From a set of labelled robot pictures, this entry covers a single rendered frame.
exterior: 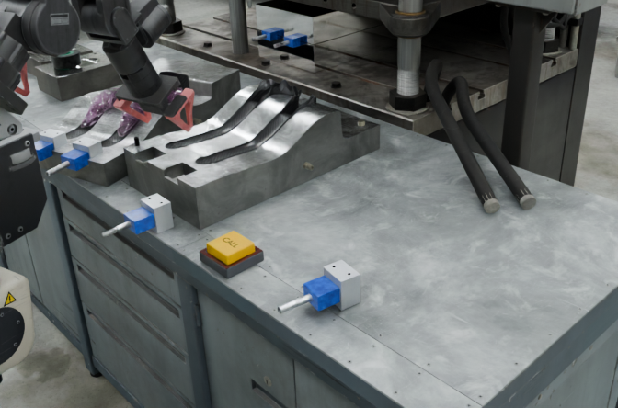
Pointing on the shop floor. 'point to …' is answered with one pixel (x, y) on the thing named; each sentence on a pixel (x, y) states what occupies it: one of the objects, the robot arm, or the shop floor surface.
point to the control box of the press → (533, 14)
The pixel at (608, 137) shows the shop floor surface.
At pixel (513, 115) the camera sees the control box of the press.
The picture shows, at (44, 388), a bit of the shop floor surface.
